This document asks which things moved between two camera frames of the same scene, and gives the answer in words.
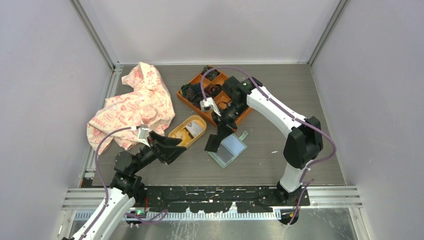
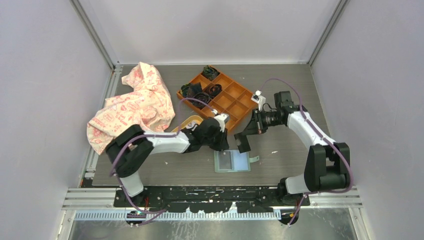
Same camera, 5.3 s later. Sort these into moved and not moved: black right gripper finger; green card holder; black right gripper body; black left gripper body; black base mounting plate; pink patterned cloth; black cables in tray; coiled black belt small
Moved: black right gripper finger; green card holder; black left gripper body; black right gripper body
Not moved: black cables in tray; black base mounting plate; pink patterned cloth; coiled black belt small
